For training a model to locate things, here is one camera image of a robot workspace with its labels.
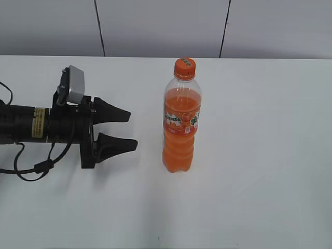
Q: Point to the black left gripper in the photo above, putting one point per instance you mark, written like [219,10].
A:
[72,124]

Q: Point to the orange soda plastic bottle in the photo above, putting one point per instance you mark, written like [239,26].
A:
[181,110]

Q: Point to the orange bottle cap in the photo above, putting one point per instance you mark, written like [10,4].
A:
[185,68]

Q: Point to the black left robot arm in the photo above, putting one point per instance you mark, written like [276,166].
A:
[28,124]

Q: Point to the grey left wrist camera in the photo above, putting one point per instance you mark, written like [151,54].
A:
[72,86]

